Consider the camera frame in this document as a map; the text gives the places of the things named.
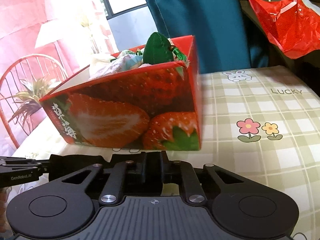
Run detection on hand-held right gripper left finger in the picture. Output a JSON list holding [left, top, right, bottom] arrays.
[[61, 151, 162, 205]]

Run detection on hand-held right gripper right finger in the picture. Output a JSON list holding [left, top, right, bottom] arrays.
[[161, 151, 250, 205]]

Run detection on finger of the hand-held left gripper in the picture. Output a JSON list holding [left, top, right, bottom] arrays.
[[0, 154, 112, 180]]

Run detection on red strawberry print cardboard box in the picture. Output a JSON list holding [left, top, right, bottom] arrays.
[[39, 35, 203, 153]]

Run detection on cloths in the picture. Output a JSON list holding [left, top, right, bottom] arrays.
[[89, 49, 144, 80]]

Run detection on green fabric pouch with tassel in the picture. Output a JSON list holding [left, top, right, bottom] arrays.
[[142, 32, 189, 64]]

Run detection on green checked rabbit print sheet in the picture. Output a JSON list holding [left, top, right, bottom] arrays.
[[7, 65, 320, 240]]

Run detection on teal curtain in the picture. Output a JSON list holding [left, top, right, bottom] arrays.
[[136, 0, 270, 74]]

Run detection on red plastic bag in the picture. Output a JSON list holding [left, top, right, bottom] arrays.
[[248, 0, 320, 60]]

